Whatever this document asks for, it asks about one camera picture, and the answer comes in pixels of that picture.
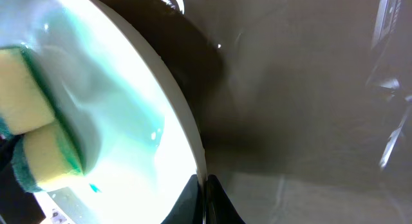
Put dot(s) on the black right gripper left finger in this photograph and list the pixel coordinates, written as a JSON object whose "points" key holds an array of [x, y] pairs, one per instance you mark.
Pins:
{"points": [[188, 208]]}

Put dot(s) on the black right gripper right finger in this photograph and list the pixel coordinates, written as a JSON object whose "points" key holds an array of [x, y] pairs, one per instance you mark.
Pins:
{"points": [[218, 207]]}

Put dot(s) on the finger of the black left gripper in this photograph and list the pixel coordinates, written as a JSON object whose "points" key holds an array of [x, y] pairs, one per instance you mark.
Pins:
{"points": [[17, 206]]}

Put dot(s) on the green and yellow sponge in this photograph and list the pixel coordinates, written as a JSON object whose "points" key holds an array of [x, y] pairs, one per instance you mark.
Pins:
{"points": [[44, 157]]}

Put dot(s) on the white plate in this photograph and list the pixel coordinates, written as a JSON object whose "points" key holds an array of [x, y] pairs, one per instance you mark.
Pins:
{"points": [[134, 132]]}

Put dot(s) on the large dark grey tray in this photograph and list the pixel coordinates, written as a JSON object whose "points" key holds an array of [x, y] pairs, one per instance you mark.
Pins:
{"points": [[304, 106]]}

